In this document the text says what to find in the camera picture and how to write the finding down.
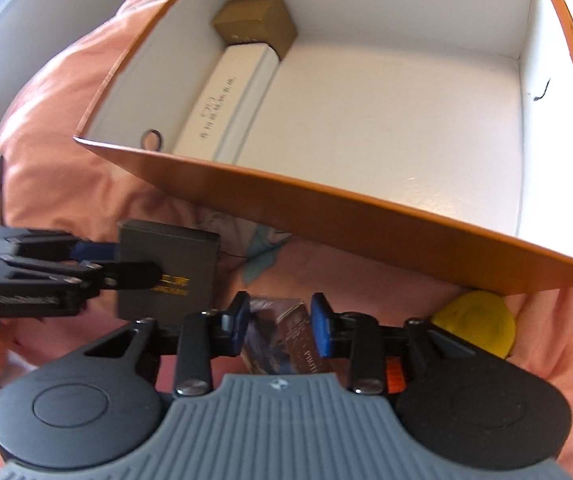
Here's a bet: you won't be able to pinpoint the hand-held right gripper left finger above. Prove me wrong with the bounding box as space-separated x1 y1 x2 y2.
84 291 252 399

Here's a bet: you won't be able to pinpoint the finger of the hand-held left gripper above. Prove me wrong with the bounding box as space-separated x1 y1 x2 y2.
0 227 120 263
0 255 164 294

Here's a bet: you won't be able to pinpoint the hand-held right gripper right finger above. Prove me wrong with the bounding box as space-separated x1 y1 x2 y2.
311 291 473 397

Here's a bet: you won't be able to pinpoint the printed photo card packet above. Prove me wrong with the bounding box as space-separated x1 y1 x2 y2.
240 296 328 377

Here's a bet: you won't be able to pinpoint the dark grey box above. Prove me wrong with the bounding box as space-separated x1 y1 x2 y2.
116 219 222 332

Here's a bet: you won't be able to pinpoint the orange cardboard box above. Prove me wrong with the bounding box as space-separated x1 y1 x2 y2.
73 0 573 297

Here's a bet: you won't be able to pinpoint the pink printed blanket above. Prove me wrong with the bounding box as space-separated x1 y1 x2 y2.
0 0 573 480

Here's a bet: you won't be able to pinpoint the yellow round object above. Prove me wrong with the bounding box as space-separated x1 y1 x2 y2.
431 290 516 359

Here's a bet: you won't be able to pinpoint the long white box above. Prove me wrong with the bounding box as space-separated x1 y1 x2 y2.
171 44 281 165

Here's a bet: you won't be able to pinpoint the small gold box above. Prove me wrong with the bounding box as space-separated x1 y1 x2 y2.
210 0 299 57

